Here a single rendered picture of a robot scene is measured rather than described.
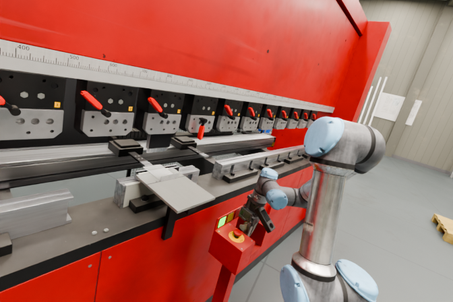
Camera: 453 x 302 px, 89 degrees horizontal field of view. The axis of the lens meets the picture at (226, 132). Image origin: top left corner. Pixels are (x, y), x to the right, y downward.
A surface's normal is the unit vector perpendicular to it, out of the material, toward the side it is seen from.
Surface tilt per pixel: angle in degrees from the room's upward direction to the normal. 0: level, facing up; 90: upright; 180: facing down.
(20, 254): 0
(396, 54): 90
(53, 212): 90
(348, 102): 90
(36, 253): 0
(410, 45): 90
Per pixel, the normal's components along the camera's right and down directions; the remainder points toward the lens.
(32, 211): 0.74, 0.32
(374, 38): -0.63, 0.03
